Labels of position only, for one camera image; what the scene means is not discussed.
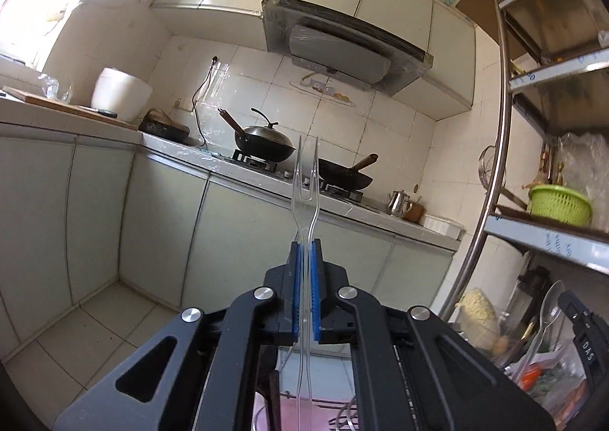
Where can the range hood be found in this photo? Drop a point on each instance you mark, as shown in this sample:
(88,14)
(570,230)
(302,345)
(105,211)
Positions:
(333,50)

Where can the small crumpled plastic bag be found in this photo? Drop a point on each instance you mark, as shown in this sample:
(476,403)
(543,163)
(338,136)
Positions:
(54,86)

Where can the brown pot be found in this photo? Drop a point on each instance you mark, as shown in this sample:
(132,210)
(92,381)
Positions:
(415,213)

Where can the dried noodle bundle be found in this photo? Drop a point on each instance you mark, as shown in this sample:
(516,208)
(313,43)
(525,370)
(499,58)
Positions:
(476,312)

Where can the metal kettle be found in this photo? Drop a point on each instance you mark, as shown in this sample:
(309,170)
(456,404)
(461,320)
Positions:
(398,205)

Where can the clear plastic fork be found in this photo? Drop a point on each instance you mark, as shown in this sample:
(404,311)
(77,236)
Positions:
(305,229)

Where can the dark countertop appliance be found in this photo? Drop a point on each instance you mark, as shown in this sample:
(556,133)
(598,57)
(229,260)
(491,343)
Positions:
(164,129)

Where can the gas stove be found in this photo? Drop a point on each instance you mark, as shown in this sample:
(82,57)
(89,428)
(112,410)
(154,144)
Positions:
(257,160)

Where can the white plastic bag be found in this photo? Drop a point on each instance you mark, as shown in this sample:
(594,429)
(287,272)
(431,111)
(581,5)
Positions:
(547,374)

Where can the white container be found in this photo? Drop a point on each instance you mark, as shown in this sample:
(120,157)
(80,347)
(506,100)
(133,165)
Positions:
(442,225)

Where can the grey kitchen base cabinets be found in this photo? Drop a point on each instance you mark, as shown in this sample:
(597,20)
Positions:
(166,222)

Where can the metal strainer ladle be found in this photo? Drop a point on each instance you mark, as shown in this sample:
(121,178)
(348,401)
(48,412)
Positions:
(490,164)

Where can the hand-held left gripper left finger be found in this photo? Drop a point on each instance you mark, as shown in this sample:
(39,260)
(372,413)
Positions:
(296,290)

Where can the pink plastic cup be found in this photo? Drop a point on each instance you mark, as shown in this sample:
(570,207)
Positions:
(280,417)

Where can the metal storage shelf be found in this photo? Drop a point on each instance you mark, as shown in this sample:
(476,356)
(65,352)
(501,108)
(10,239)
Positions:
(547,241)

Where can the clear plastic spoon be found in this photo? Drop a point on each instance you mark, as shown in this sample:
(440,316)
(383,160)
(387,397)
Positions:
(552,302)

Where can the wooden cutting board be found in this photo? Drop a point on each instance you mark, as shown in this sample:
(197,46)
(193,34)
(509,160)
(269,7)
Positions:
(62,103)

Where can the black blender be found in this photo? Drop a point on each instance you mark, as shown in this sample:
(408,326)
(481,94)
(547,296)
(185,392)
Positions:
(535,283)

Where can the green plastic basket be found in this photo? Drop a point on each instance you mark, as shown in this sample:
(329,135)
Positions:
(559,207)

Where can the clear plastic bag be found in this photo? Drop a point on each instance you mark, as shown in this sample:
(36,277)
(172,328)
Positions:
(583,155)

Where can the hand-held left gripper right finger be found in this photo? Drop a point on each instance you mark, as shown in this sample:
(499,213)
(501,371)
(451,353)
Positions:
(315,290)

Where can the white rice cooker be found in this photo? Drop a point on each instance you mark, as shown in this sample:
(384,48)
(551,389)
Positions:
(119,93)

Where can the black wok with lid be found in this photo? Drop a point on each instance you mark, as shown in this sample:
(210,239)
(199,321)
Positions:
(266,141)

